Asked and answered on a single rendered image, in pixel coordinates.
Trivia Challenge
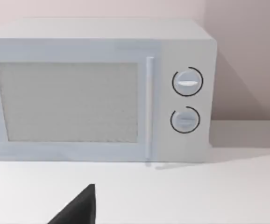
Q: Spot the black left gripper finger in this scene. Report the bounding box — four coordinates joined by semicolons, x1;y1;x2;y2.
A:
47;183;96;224

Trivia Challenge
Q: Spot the pale microwave door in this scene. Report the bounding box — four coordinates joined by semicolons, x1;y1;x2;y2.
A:
0;38;159;163

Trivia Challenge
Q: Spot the small pale microwave knob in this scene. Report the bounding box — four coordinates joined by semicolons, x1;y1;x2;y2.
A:
170;106;200;134

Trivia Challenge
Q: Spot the pale microwave oven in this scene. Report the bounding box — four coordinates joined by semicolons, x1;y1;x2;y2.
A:
0;18;218;164

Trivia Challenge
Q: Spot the pale microwave door handle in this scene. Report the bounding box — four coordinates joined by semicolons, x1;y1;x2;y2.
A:
145;56;155;160

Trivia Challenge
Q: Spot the large pale microwave knob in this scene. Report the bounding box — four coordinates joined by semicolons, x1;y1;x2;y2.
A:
172;67;204;97

